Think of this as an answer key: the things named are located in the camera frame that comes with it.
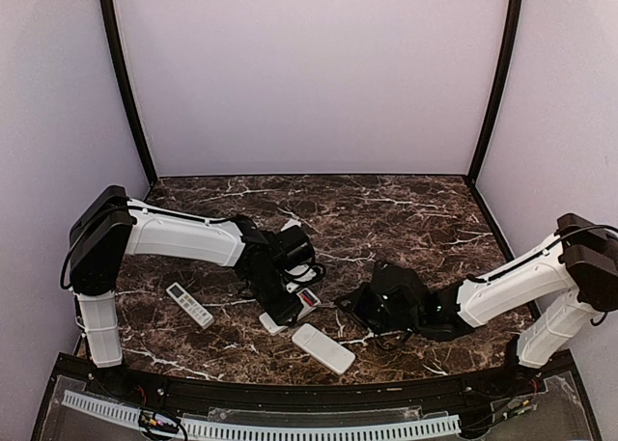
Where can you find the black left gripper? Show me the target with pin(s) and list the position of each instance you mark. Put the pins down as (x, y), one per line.
(284, 312)

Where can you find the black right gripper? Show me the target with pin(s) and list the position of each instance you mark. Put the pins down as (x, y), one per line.
(355, 301)

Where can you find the white TCL remote control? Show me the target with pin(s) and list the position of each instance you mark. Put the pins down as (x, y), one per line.
(304, 303)

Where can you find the white battery cover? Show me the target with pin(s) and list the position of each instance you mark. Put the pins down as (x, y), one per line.
(291, 223)

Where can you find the small white buttoned remote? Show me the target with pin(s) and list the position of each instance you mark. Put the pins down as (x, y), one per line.
(190, 305)

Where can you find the red blue battery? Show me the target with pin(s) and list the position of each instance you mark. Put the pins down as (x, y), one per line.
(308, 297)

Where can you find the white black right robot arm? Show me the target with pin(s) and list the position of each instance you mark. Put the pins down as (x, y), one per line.
(577, 263)

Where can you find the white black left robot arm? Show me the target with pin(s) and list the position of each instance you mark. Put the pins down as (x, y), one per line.
(115, 226)

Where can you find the white remote face down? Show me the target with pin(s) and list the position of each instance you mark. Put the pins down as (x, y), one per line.
(323, 349)

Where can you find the black front rail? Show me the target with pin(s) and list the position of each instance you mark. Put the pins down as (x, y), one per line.
(447, 392)

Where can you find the white slotted cable duct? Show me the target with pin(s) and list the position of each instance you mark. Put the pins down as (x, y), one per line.
(230, 424)

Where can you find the black right corner post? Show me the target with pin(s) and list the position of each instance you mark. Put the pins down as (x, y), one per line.
(502, 68)

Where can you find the black corner post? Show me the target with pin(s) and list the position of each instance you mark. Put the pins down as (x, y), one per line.
(117, 56)
(502, 68)

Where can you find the black left corner post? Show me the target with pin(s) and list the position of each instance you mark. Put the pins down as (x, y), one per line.
(117, 56)

